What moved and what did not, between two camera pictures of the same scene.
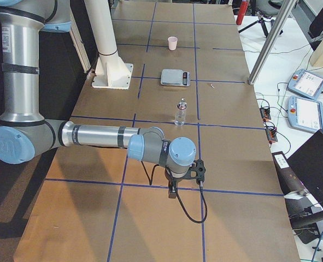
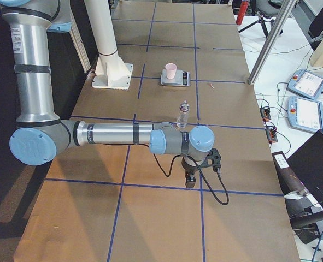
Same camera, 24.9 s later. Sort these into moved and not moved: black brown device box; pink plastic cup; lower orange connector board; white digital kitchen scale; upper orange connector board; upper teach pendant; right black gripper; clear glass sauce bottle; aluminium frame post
Moved: clear glass sauce bottle; pink plastic cup; right black gripper
Not moved: aluminium frame post; lower orange connector board; white digital kitchen scale; upper orange connector board; black brown device box; upper teach pendant
